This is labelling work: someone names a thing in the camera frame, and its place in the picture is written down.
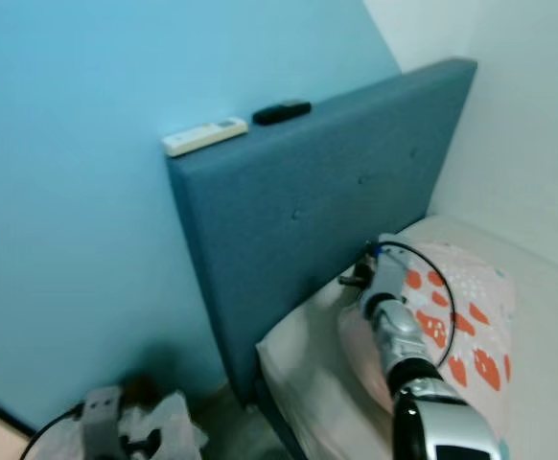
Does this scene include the dark blue bed base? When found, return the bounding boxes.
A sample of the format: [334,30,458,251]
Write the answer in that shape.
[226,379,304,460]

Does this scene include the white remote control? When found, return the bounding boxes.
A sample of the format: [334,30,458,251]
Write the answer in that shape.
[162,116,250,159]

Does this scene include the cream bed mattress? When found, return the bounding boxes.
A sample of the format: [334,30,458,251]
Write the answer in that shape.
[255,215,558,460]

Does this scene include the blue upholstered headboard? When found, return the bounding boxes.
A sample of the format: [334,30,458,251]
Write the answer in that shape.
[166,57,479,408]

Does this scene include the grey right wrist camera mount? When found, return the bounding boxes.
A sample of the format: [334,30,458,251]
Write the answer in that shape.
[370,243,412,300]

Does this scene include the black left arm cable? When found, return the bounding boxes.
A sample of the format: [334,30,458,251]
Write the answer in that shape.
[18,402,88,460]

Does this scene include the pink pillow orange prints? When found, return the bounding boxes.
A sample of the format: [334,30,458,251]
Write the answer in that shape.
[337,233,518,453]

